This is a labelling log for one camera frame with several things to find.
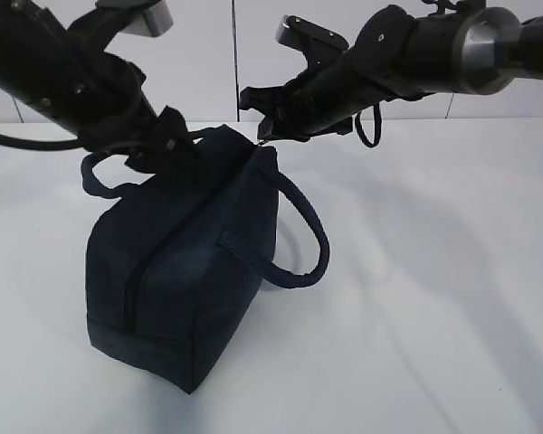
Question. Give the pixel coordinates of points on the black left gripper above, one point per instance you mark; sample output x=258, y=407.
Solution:
x=169, y=147

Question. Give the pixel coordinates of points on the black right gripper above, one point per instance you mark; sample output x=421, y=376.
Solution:
x=301, y=108

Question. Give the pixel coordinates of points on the dark navy lunch bag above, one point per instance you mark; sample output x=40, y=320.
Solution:
x=172, y=267

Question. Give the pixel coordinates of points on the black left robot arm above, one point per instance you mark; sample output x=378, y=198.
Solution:
x=67, y=75

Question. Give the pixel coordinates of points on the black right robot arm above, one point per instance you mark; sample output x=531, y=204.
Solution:
x=464, y=47

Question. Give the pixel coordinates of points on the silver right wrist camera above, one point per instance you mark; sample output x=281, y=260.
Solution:
x=308, y=38

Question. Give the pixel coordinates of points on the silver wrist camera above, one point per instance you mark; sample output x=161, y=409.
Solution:
x=139, y=17
x=308, y=38

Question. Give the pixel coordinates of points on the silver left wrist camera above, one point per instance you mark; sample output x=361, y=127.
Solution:
x=139, y=17

